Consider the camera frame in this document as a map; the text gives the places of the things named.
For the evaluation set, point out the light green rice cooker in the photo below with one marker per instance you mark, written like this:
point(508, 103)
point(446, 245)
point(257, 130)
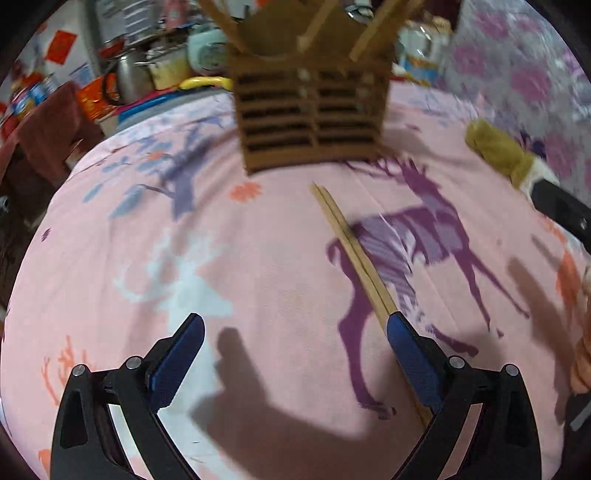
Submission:
point(205, 53)

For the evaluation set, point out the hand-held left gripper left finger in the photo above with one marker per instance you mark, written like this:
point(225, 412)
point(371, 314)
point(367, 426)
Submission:
point(178, 360)

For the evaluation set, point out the yellow plastic item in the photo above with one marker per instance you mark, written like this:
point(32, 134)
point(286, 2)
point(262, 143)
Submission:
point(203, 82)

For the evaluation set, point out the wooden chopstick holder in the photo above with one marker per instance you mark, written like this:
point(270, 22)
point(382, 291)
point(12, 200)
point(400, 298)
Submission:
point(304, 115)

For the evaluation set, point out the person's right hand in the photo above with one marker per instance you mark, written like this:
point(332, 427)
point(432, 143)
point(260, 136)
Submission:
point(584, 360)

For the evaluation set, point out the pink deer print blanket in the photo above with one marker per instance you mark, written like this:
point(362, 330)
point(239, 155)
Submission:
point(258, 258)

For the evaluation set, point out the olive and white plush toy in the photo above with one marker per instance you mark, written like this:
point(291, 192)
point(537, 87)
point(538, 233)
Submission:
point(498, 147)

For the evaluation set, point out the red paper decoration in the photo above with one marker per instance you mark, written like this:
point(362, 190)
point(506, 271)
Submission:
point(62, 46)

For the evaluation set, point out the purple floral cloth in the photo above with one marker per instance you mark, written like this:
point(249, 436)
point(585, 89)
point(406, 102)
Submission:
point(521, 69)

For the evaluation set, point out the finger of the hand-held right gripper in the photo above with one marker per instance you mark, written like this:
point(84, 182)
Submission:
point(565, 210)

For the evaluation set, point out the red snack bag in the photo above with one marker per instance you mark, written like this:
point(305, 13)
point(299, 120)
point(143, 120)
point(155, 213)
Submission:
point(94, 99)

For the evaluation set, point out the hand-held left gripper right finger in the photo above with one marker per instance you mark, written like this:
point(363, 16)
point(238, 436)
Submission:
point(415, 364)

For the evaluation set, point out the metal kettle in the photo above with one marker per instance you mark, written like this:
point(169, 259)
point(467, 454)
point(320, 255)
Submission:
point(131, 76)

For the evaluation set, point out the group of drink cans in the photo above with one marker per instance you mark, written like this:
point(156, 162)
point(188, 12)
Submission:
point(37, 92)

